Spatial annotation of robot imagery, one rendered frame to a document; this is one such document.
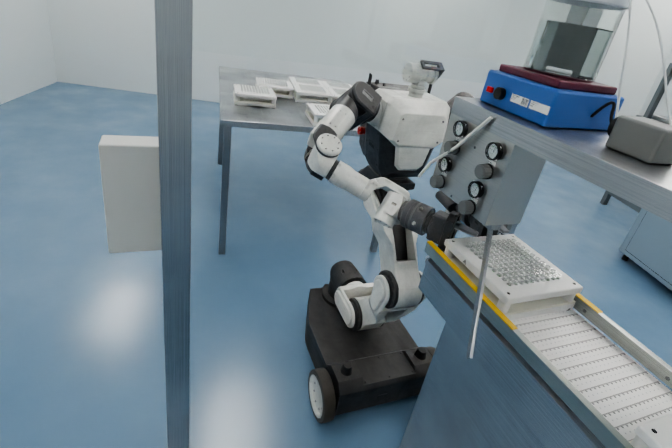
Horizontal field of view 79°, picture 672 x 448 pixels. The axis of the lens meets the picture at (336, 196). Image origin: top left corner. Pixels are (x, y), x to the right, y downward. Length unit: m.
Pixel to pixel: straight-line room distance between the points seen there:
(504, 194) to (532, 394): 0.41
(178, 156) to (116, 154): 0.13
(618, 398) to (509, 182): 0.46
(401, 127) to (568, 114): 0.63
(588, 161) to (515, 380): 0.49
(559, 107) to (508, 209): 0.23
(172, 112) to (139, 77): 5.27
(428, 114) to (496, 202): 0.61
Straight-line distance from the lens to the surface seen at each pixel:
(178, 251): 0.97
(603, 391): 1.03
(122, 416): 1.91
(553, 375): 0.94
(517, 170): 0.92
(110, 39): 6.13
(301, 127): 2.28
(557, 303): 1.16
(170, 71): 0.81
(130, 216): 0.99
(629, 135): 0.86
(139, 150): 0.92
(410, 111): 1.42
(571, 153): 0.80
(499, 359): 1.03
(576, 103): 0.94
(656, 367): 1.14
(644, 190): 0.74
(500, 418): 1.15
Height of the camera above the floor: 1.52
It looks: 26 degrees down
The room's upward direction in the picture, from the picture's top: 10 degrees clockwise
